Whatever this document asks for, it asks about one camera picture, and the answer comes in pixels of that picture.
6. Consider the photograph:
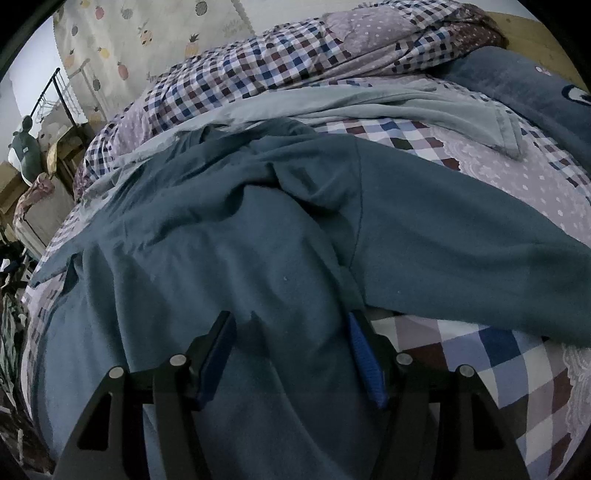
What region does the blue cartoon print pillow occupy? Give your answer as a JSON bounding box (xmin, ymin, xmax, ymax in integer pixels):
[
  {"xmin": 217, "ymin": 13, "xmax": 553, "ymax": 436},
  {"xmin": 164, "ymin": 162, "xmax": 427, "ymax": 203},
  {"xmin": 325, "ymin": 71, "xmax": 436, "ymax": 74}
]
[{"xmin": 438, "ymin": 46, "xmax": 591, "ymax": 162}]

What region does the pineapple print curtain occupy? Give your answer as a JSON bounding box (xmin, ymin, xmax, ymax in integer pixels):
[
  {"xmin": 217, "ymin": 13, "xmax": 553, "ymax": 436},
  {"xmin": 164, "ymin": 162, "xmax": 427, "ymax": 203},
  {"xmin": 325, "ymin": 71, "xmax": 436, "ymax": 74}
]
[{"xmin": 52, "ymin": 0, "xmax": 462, "ymax": 134}]

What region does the pink cloth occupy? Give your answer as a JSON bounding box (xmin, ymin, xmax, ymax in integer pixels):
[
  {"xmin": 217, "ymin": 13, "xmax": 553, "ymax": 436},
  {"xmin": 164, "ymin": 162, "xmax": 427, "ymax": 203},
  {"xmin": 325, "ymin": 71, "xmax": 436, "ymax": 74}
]
[{"xmin": 16, "ymin": 173, "xmax": 56, "ymax": 217}]

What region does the checkered quilt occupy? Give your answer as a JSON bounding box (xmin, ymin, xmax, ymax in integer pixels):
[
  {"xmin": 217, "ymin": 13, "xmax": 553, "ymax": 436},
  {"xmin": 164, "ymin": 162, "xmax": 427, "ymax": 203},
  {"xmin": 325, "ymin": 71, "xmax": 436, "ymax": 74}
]
[{"xmin": 74, "ymin": 2, "xmax": 506, "ymax": 195}]

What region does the white suitcase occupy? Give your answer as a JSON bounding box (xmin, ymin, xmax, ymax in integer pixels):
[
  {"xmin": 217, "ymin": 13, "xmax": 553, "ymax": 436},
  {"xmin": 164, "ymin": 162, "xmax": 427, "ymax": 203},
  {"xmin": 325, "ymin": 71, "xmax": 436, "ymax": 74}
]
[{"xmin": 21, "ymin": 185, "xmax": 77, "ymax": 259}]

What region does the grey-green plush toy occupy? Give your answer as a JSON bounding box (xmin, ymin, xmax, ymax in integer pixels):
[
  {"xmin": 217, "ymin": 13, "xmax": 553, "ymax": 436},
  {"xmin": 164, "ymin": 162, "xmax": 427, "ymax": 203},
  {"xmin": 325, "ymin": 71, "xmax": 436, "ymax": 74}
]
[{"xmin": 7, "ymin": 115, "xmax": 44, "ymax": 185}]

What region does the checkered bed sheet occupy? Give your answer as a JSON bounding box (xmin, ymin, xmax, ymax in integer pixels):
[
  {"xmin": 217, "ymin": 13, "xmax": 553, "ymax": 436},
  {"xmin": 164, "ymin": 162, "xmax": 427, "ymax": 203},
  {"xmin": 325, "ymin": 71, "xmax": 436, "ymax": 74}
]
[{"xmin": 21, "ymin": 78, "xmax": 591, "ymax": 480}]

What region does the pile of household clutter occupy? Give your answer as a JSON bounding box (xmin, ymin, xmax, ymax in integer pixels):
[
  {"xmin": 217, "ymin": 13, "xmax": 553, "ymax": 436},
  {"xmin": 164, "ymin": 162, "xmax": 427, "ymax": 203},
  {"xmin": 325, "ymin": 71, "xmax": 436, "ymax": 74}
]
[{"xmin": 0, "ymin": 226, "xmax": 38, "ymax": 416}]

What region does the black clothes rack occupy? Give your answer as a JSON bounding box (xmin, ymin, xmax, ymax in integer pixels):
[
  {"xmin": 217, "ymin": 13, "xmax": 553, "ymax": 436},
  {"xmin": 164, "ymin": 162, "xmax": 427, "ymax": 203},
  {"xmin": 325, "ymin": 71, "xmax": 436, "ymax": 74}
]
[{"xmin": 30, "ymin": 68, "xmax": 79, "ymax": 127}]

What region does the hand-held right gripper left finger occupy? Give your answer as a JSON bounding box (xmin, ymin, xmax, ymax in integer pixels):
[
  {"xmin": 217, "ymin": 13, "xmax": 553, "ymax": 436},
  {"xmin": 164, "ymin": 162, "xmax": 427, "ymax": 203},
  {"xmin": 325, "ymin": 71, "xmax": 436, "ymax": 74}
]
[{"xmin": 53, "ymin": 310, "xmax": 237, "ymax": 480}]

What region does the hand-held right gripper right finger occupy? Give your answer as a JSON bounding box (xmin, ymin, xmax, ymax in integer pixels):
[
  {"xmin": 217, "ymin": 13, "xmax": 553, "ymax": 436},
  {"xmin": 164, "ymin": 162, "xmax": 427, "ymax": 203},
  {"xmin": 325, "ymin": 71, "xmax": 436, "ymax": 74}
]
[{"xmin": 345, "ymin": 310, "xmax": 532, "ymax": 480}]

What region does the wooden headboard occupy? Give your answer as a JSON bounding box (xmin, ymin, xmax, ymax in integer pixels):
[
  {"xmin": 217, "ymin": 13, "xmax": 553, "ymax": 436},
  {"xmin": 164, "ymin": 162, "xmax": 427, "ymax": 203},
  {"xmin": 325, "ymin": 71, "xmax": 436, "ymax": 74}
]
[{"xmin": 485, "ymin": 11, "xmax": 583, "ymax": 79}]

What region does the cardboard box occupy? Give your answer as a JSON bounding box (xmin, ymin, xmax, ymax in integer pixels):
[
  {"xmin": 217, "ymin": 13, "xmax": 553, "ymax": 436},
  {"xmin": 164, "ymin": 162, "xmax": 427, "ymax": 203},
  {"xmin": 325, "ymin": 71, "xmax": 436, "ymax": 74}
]
[
  {"xmin": 44, "ymin": 122, "xmax": 88, "ymax": 185},
  {"xmin": 0, "ymin": 161, "xmax": 24, "ymax": 213}
]

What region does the teal sweatshirt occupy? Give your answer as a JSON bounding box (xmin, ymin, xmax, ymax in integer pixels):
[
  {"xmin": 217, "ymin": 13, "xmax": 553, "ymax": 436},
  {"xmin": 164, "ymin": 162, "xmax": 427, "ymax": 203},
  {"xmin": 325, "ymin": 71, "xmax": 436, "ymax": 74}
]
[{"xmin": 30, "ymin": 117, "xmax": 591, "ymax": 480}]

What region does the light grey-green cloth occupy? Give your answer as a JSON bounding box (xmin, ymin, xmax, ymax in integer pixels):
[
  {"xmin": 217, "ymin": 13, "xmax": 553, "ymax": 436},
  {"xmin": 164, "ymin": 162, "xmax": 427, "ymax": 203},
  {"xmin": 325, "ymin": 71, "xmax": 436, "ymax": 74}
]
[{"xmin": 81, "ymin": 83, "xmax": 527, "ymax": 204}]

